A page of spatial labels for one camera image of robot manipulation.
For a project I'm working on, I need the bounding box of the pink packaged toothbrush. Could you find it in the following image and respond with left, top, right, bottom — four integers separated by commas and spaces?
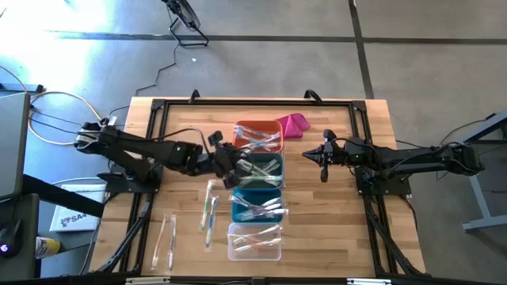
233, 237, 283, 253

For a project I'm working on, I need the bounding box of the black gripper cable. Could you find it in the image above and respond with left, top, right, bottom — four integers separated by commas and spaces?
156, 127, 213, 159
334, 136, 383, 175

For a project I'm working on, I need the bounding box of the teal plastic bin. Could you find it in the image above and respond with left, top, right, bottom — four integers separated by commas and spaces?
231, 188, 283, 224

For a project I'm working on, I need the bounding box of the pink folded cloth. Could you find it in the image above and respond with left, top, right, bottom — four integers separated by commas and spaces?
275, 112, 312, 139

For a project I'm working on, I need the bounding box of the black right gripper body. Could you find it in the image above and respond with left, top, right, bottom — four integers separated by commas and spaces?
319, 128, 349, 184

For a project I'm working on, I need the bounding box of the black fan cable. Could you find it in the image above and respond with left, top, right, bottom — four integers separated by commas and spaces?
134, 41, 179, 97

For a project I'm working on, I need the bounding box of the black desk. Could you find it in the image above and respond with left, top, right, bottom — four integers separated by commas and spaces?
0, 173, 106, 280

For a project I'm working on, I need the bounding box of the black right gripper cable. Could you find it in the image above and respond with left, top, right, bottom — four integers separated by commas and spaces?
334, 136, 383, 175

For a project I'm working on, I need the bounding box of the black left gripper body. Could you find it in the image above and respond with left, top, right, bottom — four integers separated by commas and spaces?
208, 131, 243, 190

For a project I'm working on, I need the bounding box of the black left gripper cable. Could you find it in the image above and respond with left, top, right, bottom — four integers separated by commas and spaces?
156, 127, 213, 159

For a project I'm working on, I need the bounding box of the grey plastic bin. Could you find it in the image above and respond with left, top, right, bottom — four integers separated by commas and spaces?
231, 151, 285, 189

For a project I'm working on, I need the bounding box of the orange plastic bin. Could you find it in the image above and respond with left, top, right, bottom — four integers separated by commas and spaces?
233, 119, 284, 154

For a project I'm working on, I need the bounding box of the clear plastic bin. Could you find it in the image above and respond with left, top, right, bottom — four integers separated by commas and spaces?
227, 222, 283, 261

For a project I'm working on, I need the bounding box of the black side table cable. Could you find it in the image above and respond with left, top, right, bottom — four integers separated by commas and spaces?
436, 116, 507, 163

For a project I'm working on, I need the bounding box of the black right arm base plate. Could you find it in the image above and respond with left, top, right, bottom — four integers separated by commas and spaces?
354, 164, 413, 198

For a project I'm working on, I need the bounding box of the white packaged toothbrush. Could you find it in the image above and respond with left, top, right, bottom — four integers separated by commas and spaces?
242, 141, 281, 153
236, 197, 284, 219

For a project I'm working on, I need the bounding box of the grey laptop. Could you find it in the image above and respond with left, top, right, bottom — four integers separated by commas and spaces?
0, 92, 32, 201

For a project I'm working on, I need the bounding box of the grey side table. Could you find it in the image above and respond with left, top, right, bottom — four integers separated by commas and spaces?
438, 109, 507, 233

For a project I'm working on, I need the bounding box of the silver metal bracket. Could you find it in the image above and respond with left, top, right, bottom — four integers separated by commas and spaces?
125, 276, 171, 285
346, 278, 393, 285

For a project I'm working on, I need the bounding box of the black aluminium table frame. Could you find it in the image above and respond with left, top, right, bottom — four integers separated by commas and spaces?
94, 97, 423, 277

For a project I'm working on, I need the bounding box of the black computer mouse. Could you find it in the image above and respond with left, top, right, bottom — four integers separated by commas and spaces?
0, 218, 24, 258

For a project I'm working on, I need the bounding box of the dark metal floor bar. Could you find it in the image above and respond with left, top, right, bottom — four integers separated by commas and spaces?
0, 82, 45, 95

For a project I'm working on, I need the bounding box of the white printed box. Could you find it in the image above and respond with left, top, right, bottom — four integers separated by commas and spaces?
49, 184, 108, 234

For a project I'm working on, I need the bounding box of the yellow can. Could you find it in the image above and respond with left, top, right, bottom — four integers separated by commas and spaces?
34, 236, 62, 260

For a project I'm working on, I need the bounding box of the yellow extension cable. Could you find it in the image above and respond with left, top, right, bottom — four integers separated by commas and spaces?
0, 65, 108, 146

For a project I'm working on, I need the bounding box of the black floor fan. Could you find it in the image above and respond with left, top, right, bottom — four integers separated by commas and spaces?
161, 0, 210, 48

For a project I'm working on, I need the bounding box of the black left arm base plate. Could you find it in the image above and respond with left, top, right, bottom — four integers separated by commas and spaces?
97, 169, 163, 195

